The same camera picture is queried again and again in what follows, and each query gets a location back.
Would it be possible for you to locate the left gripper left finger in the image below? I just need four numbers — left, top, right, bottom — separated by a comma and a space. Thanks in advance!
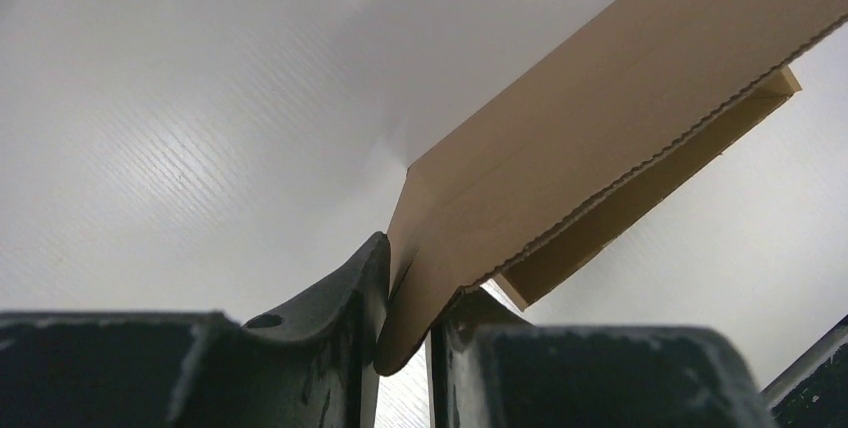
1, 232, 390, 427

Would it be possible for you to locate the black base frame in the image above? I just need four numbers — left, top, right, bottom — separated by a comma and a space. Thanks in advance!
762, 319, 847, 427

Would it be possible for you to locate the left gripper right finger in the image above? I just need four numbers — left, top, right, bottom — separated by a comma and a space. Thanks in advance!
427, 290, 774, 427

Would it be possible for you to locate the brown cardboard box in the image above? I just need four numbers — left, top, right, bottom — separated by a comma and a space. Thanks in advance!
374, 0, 847, 376

